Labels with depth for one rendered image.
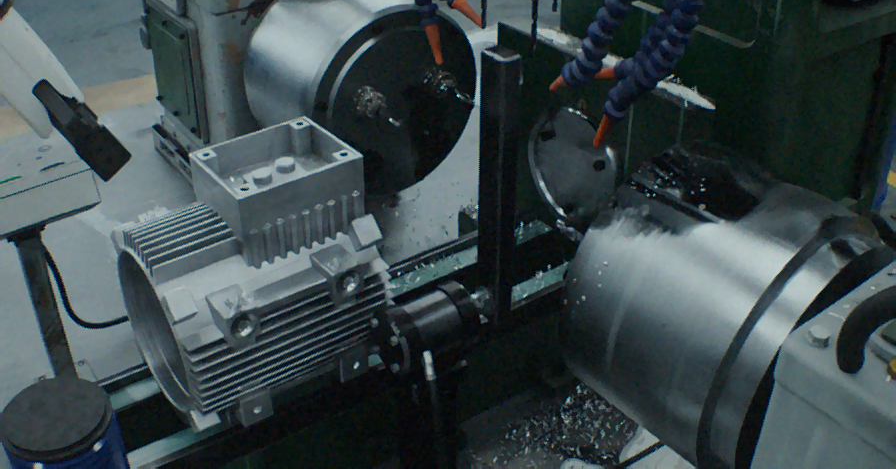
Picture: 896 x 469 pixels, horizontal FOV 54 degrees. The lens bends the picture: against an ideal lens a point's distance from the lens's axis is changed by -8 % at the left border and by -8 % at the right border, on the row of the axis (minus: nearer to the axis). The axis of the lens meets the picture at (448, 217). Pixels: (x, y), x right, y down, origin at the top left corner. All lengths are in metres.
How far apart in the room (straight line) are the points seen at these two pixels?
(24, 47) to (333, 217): 0.30
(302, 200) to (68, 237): 0.70
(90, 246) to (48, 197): 0.42
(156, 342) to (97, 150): 0.24
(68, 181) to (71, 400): 0.55
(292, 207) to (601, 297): 0.26
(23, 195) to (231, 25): 0.40
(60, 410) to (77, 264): 0.91
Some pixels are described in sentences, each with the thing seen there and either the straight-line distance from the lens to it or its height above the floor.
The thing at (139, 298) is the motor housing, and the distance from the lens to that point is 0.93.
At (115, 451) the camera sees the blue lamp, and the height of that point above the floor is 1.20.
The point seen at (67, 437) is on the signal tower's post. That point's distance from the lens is 0.47.
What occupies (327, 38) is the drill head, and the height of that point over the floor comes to 1.14.
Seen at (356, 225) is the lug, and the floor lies 1.09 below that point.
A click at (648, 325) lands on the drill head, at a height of 1.08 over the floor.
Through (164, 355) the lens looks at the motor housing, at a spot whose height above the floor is 0.95.
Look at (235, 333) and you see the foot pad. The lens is 0.77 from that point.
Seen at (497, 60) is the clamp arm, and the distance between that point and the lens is 0.74.
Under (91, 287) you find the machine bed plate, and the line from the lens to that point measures 1.33.
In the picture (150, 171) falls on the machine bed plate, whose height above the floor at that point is 0.80.
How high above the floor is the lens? 1.53
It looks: 32 degrees down
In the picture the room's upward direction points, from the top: straight up
